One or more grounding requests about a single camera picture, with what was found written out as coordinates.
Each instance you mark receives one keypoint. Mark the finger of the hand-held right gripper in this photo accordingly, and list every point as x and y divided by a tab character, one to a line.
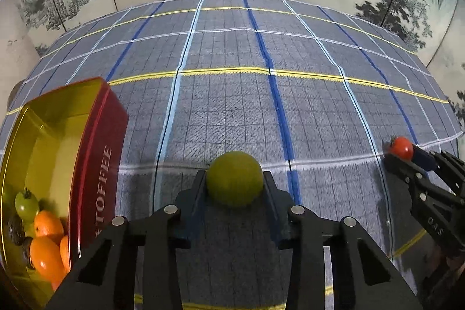
423	158
432	215

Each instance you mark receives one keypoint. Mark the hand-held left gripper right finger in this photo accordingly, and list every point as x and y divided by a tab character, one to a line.
271	204

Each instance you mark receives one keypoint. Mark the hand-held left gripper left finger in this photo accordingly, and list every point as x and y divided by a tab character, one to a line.
198	201

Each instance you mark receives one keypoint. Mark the red tomato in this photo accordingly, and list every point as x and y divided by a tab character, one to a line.
401	148

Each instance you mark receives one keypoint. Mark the small green tomato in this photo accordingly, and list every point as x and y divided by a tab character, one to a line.
234	179

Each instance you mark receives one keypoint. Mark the red and gold tin box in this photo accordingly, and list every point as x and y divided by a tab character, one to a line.
98	168

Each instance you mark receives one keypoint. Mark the smooth orange tangerine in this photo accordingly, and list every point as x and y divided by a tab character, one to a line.
65	253

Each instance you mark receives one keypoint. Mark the large green tomato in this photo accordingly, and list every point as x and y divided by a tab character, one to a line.
26	204

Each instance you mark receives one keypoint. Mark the cracked brown passion fruit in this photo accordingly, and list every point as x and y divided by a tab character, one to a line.
27	253

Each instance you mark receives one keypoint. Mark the smooth brown passion fruit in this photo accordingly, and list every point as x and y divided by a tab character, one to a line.
15	230

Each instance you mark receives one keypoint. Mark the round brown stool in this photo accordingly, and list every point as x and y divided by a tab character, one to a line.
12	94

